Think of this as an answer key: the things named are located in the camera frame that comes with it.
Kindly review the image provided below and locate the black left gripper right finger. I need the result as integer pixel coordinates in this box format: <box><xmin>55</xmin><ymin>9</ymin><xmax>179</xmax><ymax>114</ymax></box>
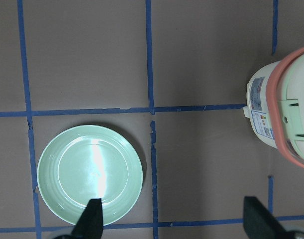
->
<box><xmin>243</xmin><ymin>196</ymin><xmax>287</xmax><ymax>239</ymax></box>

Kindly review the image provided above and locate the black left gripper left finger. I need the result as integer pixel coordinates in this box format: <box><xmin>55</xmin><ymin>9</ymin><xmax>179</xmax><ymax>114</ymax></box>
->
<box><xmin>71</xmin><ymin>199</ymin><xmax>103</xmax><ymax>239</ymax></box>

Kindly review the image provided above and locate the white rice cooker pink handle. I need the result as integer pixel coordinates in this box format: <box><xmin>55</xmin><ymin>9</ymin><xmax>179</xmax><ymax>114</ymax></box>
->
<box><xmin>243</xmin><ymin>44</ymin><xmax>304</xmax><ymax>171</ymax></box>

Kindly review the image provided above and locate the green plate near left arm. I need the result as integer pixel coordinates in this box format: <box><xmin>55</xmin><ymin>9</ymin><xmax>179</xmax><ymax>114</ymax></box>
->
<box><xmin>37</xmin><ymin>125</ymin><xmax>143</xmax><ymax>225</ymax></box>

